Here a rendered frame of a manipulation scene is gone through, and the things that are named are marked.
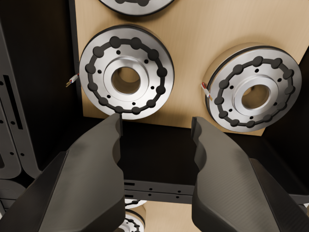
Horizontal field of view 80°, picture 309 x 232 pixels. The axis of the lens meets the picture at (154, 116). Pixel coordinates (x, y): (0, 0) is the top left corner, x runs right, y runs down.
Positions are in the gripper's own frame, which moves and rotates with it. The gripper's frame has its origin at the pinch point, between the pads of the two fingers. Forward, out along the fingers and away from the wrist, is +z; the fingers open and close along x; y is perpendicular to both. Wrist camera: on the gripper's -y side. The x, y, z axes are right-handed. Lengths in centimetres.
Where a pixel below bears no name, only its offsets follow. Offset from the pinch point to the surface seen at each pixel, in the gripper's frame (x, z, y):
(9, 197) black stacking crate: -26.2, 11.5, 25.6
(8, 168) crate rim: -13.4, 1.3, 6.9
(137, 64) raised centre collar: -2.0, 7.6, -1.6
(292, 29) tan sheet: 14.6, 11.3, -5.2
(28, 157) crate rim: -11.1, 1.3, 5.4
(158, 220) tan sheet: 2.2, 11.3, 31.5
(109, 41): -4.8, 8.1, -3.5
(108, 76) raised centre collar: -5.0, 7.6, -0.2
